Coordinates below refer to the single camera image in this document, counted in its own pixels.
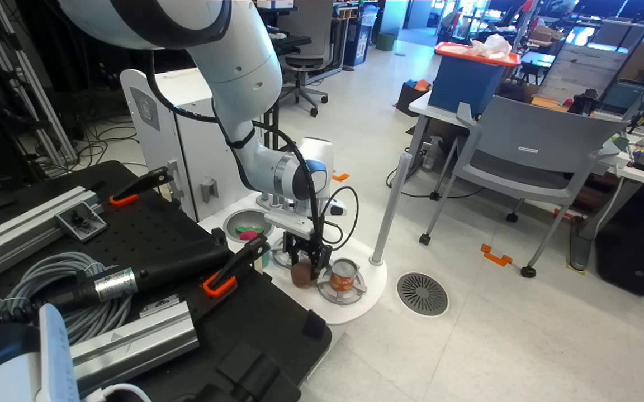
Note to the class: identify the black office chair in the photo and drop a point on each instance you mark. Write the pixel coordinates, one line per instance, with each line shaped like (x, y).
(302, 52)

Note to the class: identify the clear plastic bag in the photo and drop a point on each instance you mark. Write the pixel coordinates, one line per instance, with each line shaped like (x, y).
(494, 45)

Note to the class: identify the grey pole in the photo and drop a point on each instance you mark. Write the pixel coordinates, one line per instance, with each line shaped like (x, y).
(392, 205)

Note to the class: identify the blue and white device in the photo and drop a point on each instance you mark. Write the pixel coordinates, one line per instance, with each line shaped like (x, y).
(17, 365)

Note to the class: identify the black backpack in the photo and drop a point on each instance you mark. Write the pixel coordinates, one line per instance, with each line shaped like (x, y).
(637, 243)

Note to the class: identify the green bin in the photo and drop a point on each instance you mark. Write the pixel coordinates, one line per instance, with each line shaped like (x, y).
(385, 41)

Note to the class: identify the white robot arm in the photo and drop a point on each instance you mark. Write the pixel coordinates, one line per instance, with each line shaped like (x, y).
(241, 59)

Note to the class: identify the grey chair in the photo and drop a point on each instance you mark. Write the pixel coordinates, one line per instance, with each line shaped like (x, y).
(537, 142)

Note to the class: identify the aluminium frame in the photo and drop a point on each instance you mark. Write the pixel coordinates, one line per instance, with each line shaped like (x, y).
(31, 81)

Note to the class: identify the black box with orange item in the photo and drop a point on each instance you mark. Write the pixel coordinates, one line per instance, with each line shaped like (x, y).
(413, 95)

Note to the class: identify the metal toy sink basin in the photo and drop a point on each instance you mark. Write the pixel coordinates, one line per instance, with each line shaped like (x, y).
(244, 220)

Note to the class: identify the blue storage bin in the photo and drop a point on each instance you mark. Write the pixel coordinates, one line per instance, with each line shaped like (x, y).
(468, 90)

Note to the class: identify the black tool with silver collar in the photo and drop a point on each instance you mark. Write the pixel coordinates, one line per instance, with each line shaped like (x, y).
(157, 273)

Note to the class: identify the orange bin lid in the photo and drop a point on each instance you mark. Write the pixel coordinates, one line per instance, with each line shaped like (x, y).
(474, 54)

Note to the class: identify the round floor drain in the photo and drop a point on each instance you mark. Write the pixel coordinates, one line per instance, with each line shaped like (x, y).
(424, 293)

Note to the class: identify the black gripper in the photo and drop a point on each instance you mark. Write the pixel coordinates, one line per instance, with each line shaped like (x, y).
(307, 244)

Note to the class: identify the metal can with orange label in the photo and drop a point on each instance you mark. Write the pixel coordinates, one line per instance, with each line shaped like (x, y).
(343, 276)

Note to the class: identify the aluminium extrusion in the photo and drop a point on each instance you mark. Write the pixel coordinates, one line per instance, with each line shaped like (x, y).
(17, 236)
(135, 338)

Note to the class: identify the metal bracket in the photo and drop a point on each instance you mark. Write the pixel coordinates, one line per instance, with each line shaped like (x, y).
(81, 220)

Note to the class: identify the brown plush toy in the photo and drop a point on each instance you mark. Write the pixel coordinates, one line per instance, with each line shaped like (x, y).
(302, 273)

